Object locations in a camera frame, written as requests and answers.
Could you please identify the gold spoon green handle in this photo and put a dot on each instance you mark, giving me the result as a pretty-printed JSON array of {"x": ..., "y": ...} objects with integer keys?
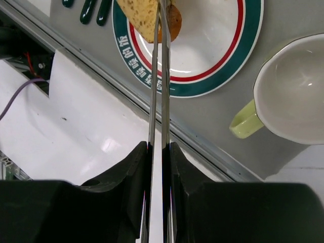
[{"x": 67, "y": 3}]

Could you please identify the aluminium front rail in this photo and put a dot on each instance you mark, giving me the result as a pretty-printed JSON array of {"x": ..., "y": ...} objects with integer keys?
[{"x": 114, "y": 83}]

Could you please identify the white plate green red rim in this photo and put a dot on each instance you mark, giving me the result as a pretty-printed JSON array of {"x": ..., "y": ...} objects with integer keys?
[{"x": 215, "y": 41}]

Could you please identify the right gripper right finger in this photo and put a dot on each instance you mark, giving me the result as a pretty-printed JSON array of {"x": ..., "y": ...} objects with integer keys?
[{"x": 208, "y": 211}]

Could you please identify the gold fork green handle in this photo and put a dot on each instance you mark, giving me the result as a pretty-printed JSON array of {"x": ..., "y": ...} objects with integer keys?
[{"x": 87, "y": 11}]

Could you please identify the large bread slice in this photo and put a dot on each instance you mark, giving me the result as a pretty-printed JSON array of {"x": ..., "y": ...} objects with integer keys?
[{"x": 142, "y": 15}]

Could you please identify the grey cloth placemat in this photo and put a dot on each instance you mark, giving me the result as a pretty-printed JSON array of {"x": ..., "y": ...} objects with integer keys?
[{"x": 267, "y": 155}]

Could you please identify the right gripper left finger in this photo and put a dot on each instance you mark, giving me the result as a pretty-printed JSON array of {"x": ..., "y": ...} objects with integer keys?
[{"x": 106, "y": 208}]

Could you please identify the light green mug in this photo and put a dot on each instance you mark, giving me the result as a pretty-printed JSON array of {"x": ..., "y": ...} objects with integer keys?
[{"x": 287, "y": 94}]

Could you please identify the gold knife green handle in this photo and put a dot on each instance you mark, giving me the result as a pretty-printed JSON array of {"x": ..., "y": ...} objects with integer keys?
[{"x": 103, "y": 12}]

